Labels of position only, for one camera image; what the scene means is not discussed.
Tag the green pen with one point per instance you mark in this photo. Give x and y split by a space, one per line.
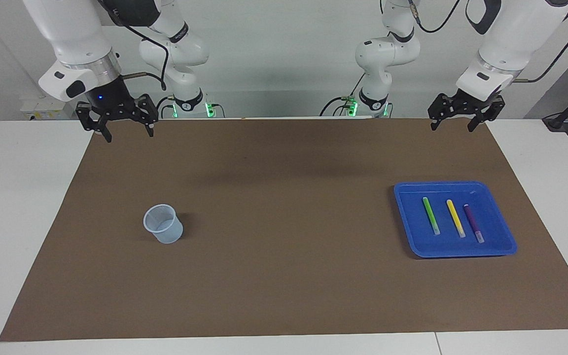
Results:
431 216

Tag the blue plastic tray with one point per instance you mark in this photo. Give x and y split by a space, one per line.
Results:
442 246

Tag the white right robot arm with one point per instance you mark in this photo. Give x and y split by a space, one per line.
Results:
77 34

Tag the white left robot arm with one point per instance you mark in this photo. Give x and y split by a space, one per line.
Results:
515 34

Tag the brown table mat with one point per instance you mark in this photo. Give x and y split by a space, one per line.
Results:
284 246

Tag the yellow pen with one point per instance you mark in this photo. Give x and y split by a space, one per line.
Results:
455 218

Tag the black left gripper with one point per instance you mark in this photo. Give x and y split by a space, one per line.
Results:
464 103

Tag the white socket box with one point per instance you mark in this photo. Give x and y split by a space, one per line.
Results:
47 108

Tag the translucent plastic cup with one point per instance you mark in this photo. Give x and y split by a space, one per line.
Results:
165 231

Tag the purple pen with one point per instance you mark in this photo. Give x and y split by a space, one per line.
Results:
473 223

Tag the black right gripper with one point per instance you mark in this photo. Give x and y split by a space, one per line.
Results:
109 101

